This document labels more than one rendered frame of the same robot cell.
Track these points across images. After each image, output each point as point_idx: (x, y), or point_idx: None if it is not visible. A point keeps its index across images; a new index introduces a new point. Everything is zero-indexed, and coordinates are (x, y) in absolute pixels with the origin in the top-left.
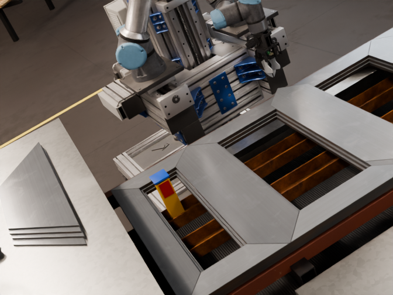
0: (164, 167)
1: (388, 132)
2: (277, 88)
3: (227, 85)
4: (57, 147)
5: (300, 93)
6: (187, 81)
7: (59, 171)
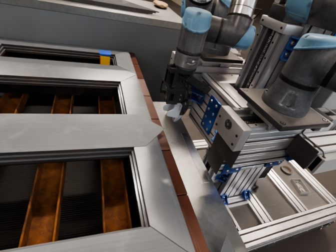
0: (123, 63)
1: None
2: (164, 128)
3: (214, 114)
4: (148, 15)
5: (131, 134)
6: (207, 76)
7: (117, 9)
